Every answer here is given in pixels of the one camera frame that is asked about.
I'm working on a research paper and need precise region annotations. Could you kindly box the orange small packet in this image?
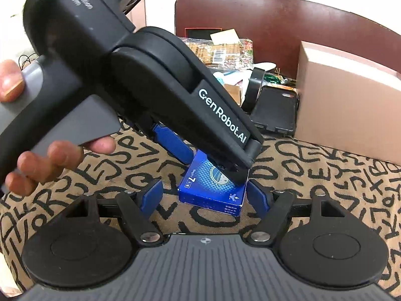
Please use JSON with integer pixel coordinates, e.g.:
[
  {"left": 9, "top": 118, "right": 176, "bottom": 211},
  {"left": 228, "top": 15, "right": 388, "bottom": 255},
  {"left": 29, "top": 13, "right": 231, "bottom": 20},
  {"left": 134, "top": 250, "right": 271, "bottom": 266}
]
[{"left": 224, "top": 83, "right": 244, "bottom": 106}]

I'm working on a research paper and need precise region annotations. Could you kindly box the white cardboard box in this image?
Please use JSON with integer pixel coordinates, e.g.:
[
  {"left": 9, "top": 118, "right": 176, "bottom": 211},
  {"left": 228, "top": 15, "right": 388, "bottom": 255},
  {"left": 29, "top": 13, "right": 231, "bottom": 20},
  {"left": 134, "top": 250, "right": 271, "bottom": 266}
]
[{"left": 295, "top": 40, "right": 401, "bottom": 164}]

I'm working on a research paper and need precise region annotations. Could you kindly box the black cable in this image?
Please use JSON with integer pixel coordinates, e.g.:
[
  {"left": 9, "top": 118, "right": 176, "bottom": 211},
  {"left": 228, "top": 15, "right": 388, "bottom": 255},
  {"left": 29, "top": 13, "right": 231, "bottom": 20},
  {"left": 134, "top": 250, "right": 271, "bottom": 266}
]
[{"left": 18, "top": 53, "right": 36, "bottom": 70}]

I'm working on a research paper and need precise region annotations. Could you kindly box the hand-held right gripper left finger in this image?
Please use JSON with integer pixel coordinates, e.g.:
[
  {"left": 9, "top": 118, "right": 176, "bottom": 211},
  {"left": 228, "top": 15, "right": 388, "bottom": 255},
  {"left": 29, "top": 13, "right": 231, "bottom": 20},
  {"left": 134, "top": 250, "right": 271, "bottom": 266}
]
[{"left": 63, "top": 179, "right": 164, "bottom": 244}]

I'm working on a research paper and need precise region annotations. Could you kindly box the blue card box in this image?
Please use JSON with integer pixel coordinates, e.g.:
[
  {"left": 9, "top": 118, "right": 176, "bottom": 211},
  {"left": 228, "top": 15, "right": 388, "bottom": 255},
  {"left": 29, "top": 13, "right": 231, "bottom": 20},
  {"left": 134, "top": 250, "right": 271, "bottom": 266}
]
[{"left": 177, "top": 150, "right": 250, "bottom": 215}]

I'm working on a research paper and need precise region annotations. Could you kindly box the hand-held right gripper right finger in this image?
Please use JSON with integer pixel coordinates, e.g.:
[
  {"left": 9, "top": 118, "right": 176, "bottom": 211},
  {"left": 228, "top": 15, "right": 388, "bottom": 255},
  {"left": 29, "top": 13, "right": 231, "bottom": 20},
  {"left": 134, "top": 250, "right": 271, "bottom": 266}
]
[{"left": 247, "top": 179, "right": 342, "bottom": 245}]

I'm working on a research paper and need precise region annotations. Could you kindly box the black tape roll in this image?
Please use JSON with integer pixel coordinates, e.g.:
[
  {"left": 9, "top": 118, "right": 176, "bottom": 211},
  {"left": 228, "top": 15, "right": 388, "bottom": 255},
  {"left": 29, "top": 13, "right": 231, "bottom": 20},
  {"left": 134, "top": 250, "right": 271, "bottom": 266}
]
[{"left": 242, "top": 67, "right": 267, "bottom": 114}]

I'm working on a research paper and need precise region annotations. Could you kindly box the red black flat box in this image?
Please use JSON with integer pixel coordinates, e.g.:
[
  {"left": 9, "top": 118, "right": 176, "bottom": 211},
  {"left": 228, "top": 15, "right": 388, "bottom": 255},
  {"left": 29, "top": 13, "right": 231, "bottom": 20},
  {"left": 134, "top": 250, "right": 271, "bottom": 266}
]
[{"left": 185, "top": 27, "right": 220, "bottom": 40}]

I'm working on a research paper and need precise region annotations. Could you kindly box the clear plastic snack packet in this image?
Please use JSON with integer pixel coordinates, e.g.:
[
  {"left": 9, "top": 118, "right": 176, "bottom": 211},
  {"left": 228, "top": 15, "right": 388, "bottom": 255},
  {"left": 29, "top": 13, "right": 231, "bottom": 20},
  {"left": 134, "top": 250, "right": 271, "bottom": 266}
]
[{"left": 182, "top": 37, "right": 253, "bottom": 70}]

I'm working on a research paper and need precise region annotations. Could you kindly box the black phone case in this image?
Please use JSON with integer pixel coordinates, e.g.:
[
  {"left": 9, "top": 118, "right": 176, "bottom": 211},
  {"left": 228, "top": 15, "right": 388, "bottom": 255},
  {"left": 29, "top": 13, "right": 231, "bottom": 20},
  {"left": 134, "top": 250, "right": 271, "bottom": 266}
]
[{"left": 250, "top": 86, "right": 298, "bottom": 137}]

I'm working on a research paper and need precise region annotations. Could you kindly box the dark brown wooden headboard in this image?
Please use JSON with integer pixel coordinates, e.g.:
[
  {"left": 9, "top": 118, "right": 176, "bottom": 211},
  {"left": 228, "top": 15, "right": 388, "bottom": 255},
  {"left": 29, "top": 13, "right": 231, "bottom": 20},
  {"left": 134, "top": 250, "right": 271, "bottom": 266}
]
[{"left": 175, "top": 0, "right": 401, "bottom": 80}]

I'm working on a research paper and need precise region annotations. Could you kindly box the person's left hand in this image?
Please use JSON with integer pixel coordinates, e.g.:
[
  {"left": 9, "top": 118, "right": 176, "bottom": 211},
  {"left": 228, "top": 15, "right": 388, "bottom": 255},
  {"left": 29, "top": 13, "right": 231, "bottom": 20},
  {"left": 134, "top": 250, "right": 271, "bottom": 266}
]
[{"left": 0, "top": 59, "right": 117, "bottom": 195}]

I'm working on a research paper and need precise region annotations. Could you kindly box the white packet green logo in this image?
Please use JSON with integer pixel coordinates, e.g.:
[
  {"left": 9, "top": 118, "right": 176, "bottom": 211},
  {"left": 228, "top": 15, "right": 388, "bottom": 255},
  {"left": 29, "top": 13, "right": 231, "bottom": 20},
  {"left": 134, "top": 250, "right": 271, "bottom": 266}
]
[{"left": 213, "top": 70, "right": 242, "bottom": 86}]

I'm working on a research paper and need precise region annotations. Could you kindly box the yellow green small box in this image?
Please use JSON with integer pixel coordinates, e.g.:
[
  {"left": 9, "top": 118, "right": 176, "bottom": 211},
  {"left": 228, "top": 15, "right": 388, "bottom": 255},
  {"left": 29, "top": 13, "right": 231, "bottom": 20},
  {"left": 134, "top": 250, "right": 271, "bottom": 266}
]
[{"left": 210, "top": 28, "right": 239, "bottom": 45}]

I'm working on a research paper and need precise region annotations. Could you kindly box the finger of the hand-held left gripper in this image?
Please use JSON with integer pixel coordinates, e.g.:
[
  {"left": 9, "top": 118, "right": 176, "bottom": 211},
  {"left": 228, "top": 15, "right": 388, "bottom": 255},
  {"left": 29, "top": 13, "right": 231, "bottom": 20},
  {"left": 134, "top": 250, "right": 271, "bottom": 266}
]
[
  {"left": 151, "top": 124, "right": 195, "bottom": 165},
  {"left": 216, "top": 139, "right": 262, "bottom": 192}
]

